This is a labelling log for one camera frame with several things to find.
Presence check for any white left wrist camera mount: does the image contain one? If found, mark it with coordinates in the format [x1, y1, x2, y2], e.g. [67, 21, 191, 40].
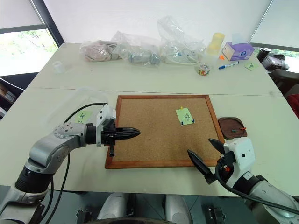
[95, 104, 117, 148]

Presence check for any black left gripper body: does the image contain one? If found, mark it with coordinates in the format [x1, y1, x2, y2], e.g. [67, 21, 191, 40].
[100, 118, 118, 157]

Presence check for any small clear plastic cup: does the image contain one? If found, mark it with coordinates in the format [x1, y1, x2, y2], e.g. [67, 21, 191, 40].
[52, 61, 65, 74]

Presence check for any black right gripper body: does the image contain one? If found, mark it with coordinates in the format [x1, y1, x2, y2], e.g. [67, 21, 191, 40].
[205, 151, 237, 185]

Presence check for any black office chair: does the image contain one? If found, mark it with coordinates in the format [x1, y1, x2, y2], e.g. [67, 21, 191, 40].
[256, 47, 299, 97]

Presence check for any green note marked five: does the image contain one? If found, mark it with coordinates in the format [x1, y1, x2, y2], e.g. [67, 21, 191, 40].
[243, 62, 260, 71]

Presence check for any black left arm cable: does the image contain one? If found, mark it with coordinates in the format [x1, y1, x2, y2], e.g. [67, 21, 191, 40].
[39, 102, 109, 222]

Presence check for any green sticky note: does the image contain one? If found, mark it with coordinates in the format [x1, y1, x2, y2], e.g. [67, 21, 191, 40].
[175, 107, 195, 126]

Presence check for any plastic bag with white cable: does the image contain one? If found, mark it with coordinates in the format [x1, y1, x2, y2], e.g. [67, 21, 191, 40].
[157, 15, 206, 65]

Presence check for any small container of coloured pins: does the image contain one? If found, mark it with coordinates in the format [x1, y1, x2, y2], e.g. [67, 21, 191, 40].
[194, 62, 214, 77]

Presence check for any plastic bag with pink contents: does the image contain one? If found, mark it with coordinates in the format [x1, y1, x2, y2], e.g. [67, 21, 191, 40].
[79, 40, 118, 63]

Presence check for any black window frame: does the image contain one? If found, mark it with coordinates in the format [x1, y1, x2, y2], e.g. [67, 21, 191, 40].
[0, 0, 65, 51]

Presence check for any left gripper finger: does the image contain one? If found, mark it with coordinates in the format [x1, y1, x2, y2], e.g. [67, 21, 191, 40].
[116, 127, 141, 135]
[116, 133, 141, 141]

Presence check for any dark shelf with boxes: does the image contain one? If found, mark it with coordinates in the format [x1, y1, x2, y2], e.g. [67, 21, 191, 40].
[0, 72, 39, 119]

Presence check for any blue whiteboard marker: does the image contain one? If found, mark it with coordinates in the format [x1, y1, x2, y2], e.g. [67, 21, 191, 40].
[218, 61, 240, 70]

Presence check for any black metal clamp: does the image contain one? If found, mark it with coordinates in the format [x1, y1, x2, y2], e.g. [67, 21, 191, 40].
[207, 206, 227, 221]
[75, 208, 93, 223]

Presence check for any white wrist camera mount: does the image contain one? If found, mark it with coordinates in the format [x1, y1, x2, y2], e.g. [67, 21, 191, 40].
[222, 137, 256, 188]
[95, 104, 117, 148]

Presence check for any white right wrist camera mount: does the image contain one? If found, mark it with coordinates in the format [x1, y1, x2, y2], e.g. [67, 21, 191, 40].
[222, 137, 256, 188]

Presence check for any wood-framed cork board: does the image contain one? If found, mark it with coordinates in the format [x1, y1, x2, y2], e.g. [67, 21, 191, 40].
[104, 94, 226, 169]

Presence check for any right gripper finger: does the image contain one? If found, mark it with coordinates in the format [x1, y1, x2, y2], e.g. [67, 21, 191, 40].
[186, 149, 213, 179]
[208, 138, 225, 155]

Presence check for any silver robot leg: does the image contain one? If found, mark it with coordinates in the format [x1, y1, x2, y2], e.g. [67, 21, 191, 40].
[164, 194, 190, 222]
[96, 192, 128, 221]

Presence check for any clear plastic box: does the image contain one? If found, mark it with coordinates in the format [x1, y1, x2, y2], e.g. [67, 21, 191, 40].
[41, 85, 108, 125]

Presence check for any plastic bag with grey contents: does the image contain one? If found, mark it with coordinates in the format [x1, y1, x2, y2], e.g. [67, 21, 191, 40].
[110, 31, 162, 69]

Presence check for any red cloth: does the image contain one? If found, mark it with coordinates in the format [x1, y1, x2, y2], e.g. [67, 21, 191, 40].
[286, 94, 299, 113]

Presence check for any dark brown wooden tray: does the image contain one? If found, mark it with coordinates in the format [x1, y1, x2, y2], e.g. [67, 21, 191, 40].
[217, 117, 249, 140]

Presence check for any yellow plastic cup stack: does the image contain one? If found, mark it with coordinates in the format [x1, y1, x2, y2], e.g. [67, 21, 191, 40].
[205, 32, 226, 56]

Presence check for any purple tissue box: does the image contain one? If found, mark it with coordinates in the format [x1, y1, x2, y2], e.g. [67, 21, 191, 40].
[221, 32, 256, 62]

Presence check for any green note marked four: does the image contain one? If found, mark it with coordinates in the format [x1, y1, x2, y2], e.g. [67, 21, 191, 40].
[74, 111, 93, 125]

